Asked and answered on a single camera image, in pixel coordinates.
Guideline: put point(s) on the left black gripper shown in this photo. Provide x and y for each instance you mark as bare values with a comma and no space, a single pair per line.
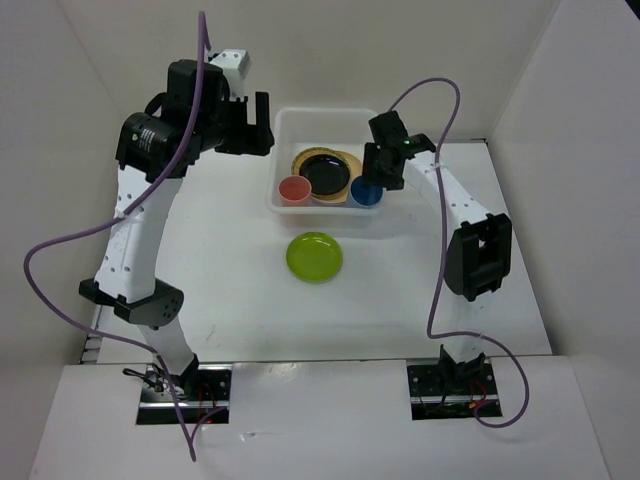
254,139

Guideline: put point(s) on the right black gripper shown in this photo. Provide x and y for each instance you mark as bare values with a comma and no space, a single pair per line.
371,151

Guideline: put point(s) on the orange plastic plate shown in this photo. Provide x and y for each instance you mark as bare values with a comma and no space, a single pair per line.
356,169

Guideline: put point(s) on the blue plastic cup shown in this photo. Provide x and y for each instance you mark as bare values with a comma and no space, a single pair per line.
363,194

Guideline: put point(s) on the round woven bamboo coaster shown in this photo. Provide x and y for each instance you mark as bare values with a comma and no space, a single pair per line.
312,151

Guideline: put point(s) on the black plastic plate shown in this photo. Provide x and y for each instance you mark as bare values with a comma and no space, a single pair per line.
328,174

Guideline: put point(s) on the red plastic cup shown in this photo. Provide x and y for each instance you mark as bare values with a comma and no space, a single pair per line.
295,191

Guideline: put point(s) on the green plastic plate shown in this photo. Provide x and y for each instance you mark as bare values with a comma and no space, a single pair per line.
314,257

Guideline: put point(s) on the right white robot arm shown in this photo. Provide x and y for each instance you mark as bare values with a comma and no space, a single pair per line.
476,244

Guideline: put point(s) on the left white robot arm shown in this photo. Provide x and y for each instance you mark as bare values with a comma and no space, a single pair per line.
203,108

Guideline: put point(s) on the clear plastic bin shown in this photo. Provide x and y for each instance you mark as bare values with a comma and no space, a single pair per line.
300,128

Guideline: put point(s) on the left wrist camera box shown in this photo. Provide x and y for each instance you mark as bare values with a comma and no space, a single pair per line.
235,64

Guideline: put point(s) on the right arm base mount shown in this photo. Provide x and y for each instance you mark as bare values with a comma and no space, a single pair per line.
434,398

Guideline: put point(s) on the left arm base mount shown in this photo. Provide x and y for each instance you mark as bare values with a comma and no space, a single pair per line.
211,394

